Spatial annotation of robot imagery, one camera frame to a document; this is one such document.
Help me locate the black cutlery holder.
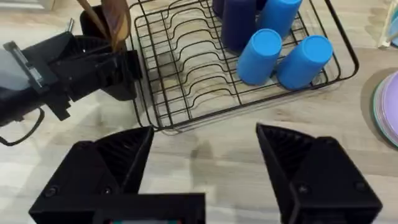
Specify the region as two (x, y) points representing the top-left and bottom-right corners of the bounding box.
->
(79, 5), (143, 102)

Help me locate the wooden spoon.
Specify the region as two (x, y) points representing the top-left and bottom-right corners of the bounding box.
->
(101, 0), (132, 53)

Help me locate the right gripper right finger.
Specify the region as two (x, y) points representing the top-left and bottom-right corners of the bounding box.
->
(256, 123), (384, 224)

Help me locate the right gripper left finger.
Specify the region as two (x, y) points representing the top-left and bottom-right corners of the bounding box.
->
(29, 126), (155, 224)

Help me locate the teal plate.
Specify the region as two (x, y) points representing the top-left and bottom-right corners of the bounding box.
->
(372, 76), (398, 149)

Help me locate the dark blue cup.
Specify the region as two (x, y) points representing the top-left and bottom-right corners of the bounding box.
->
(220, 0), (259, 53)

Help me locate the purple plate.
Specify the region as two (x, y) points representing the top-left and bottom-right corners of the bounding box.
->
(379, 70), (398, 139)

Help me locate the light blue cup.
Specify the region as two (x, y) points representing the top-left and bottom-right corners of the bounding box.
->
(236, 28), (284, 86)
(256, 0), (303, 40)
(275, 34), (335, 91)

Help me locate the black cable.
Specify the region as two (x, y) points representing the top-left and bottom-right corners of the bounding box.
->
(0, 107), (46, 147)

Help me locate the wooden utensil handle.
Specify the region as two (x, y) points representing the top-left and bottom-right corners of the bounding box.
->
(76, 0), (109, 40)

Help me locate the black wire dish rack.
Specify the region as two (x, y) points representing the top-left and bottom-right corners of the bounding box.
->
(126, 0), (360, 131)

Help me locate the clear plastic box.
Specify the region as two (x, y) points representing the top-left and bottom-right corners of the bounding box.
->
(377, 0), (398, 49)

